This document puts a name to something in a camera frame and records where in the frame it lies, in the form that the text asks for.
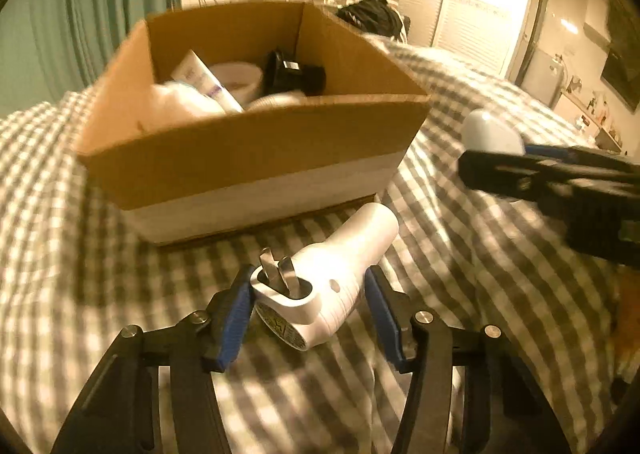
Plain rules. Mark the brown cardboard box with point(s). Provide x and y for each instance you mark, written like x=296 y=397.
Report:
x=182 y=179

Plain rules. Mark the white hair dryer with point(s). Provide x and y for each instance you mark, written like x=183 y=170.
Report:
x=330 y=275

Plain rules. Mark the white cream tube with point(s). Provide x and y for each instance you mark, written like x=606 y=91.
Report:
x=192 y=71

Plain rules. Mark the grey checkered bed quilt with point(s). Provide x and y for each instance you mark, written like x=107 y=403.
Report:
x=73 y=273

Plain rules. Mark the black small device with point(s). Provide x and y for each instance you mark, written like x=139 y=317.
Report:
x=284 y=74

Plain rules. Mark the large green curtain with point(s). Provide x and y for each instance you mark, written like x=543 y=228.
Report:
x=50 y=47

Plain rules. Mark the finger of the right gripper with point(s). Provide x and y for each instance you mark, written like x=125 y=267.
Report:
x=550 y=151
x=527 y=177

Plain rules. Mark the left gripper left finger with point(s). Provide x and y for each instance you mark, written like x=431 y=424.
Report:
x=118 y=410

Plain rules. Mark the chair with black clothes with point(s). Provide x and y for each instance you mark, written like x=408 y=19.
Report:
x=378 y=17

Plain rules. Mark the grey white sock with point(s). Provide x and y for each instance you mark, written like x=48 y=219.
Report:
x=173 y=104

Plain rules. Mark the white rounded bottle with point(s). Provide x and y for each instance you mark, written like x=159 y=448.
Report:
x=483 y=132

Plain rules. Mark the white tape roll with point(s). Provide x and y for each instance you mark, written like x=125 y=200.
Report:
x=243 y=80

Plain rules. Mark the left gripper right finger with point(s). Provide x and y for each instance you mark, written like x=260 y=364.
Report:
x=504 y=409

